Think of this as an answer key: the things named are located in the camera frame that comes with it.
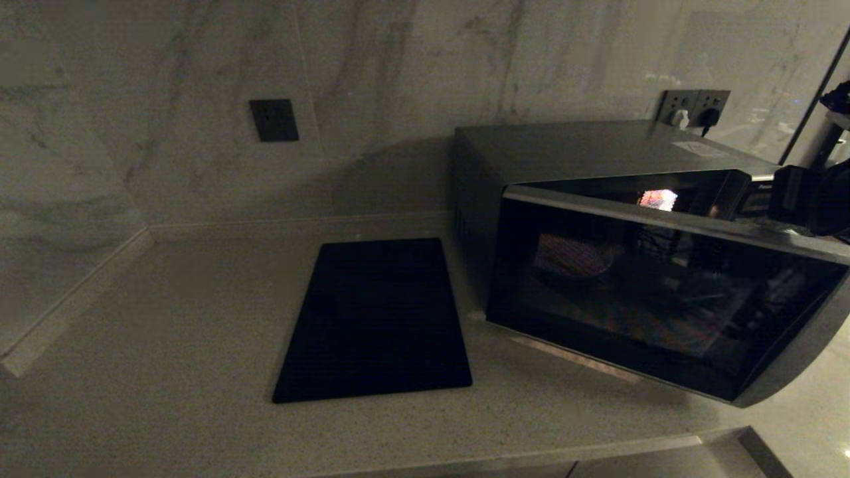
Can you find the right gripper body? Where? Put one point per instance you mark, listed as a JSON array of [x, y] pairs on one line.
[[810, 196]]

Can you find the silver black microwave oven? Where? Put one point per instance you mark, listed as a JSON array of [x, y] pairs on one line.
[[664, 299]]

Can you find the purple plate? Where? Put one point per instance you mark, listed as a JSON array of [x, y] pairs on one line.
[[571, 255]]

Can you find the black power plug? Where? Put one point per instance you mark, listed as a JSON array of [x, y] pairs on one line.
[[710, 117]]

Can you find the white power plug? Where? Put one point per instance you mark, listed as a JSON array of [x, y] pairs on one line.
[[680, 119]]

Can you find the black induction cooktop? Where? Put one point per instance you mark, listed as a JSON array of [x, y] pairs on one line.
[[375, 318]]

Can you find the black window frame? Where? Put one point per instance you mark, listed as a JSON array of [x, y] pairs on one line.
[[807, 126]]

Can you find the light grey wall socket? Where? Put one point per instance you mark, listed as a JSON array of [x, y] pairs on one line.
[[673, 99], [718, 99]]

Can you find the dark grey wall socket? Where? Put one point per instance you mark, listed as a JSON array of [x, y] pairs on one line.
[[274, 120]]

